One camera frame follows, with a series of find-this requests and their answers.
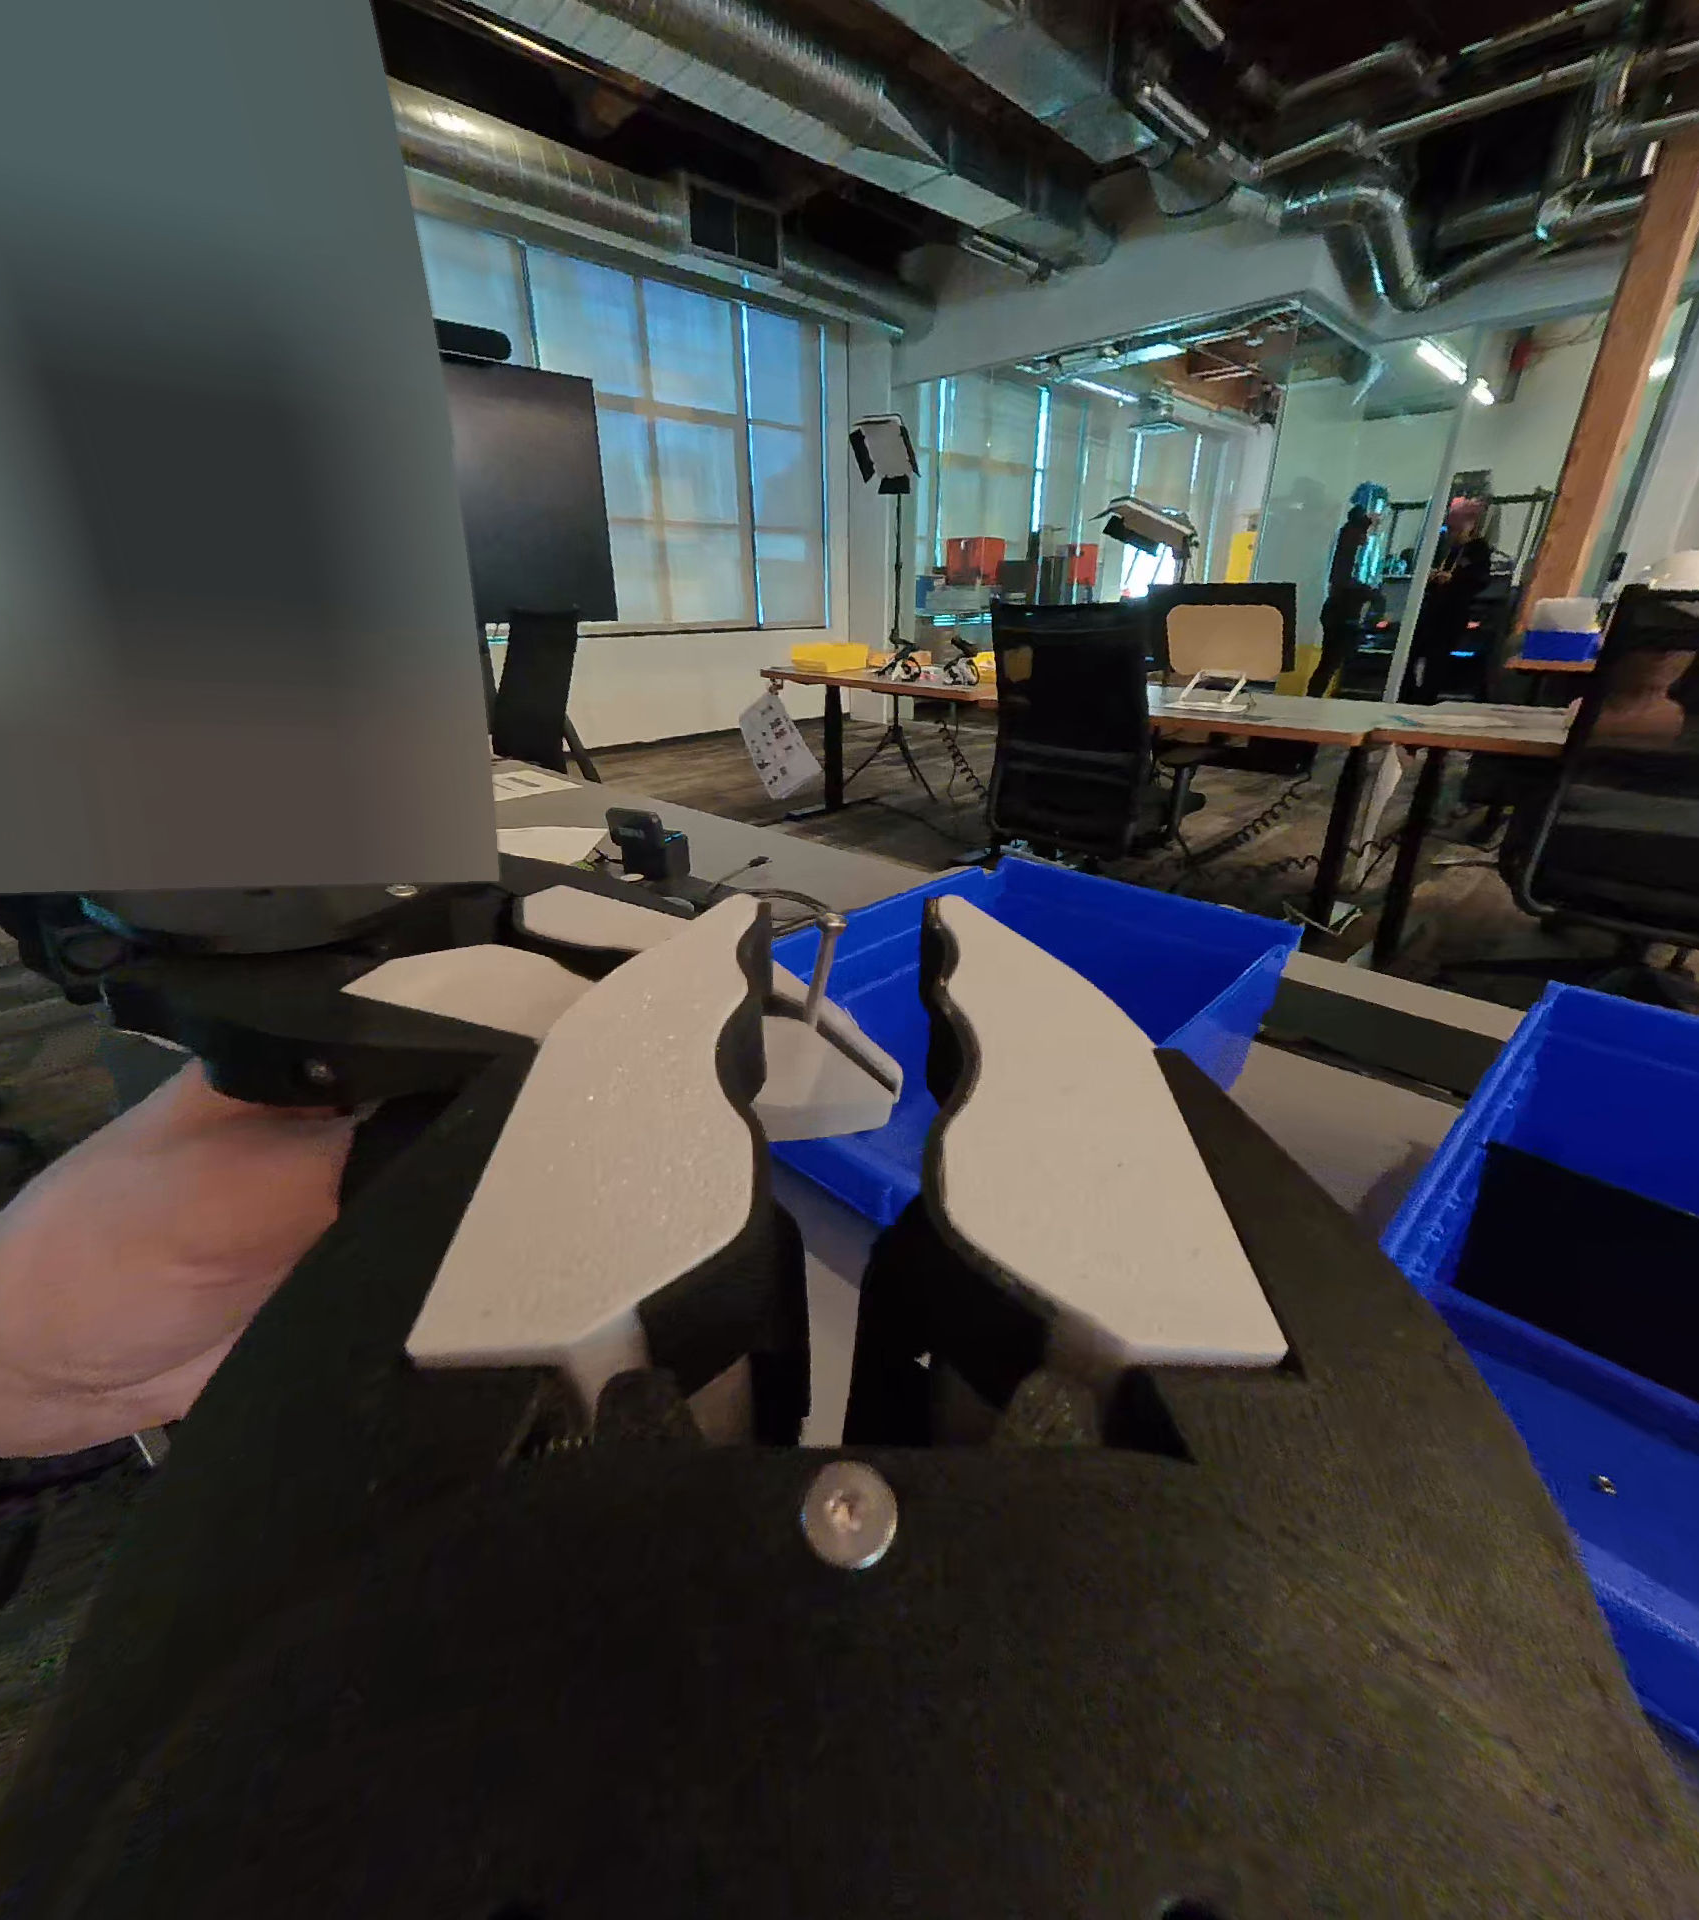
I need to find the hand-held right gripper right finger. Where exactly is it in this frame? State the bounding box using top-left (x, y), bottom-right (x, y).
top-left (915, 891), bottom-right (1292, 1382)

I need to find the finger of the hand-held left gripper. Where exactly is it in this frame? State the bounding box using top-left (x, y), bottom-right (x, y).
top-left (507, 883), bottom-right (870, 1053)
top-left (340, 946), bottom-right (906, 1141)

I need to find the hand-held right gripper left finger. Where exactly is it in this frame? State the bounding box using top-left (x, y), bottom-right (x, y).
top-left (402, 891), bottom-right (778, 1377)

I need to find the blue labelled plastic bin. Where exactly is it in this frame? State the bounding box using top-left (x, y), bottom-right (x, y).
top-left (762, 854), bottom-right (1305, 1227)

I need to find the blue divided plastic bin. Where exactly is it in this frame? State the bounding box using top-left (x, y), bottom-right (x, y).
top-left (1378, 980), bottom-right (1699, 1822)

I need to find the person's left hand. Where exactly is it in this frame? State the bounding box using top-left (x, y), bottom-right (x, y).
top-left (0, 1057), bottom-right (360, 1460)

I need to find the small black device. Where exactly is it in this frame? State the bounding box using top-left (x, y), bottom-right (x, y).
top-left (604, 803), bottom-right (697, 883)

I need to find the black monitor stand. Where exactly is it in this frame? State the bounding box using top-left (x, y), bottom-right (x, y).
top-left (483, 606), bottom-right (605, 786)

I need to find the white instruction sheet sign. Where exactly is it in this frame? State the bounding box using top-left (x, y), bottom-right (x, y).
top-left (736, 690), bottom-right (826, 803)

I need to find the large black monitor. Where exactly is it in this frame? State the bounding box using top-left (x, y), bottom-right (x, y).
top-left (438, 360), bottom-right (623, 629)

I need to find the black smartwatch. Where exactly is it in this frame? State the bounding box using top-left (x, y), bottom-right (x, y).
top-left (0, 1430), bottom-right (172, 1504)

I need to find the wooden top desk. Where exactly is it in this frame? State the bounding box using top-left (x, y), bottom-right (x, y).
top-left (759, 662), bottom-right (1580, 969)

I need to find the black bin divider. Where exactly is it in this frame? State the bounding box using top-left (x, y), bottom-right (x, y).
top-left (1451, 1141), bottom-right (1699, 1407)

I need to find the black framed beige board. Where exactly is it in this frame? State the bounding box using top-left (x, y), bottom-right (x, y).
top-left (1149, 583), bottom-right (1301, 707)

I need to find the studio light on tripod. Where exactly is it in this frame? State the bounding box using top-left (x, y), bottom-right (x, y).
top-left (846, 415), bottom-right (943, 806)

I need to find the studio light panel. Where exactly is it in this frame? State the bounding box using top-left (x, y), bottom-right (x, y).
top-left (1091, 493), bottom-right (1201, 585)

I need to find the wooden post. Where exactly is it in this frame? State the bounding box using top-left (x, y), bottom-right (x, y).
top-left (1511, 120), bottom-right (1699, 606)

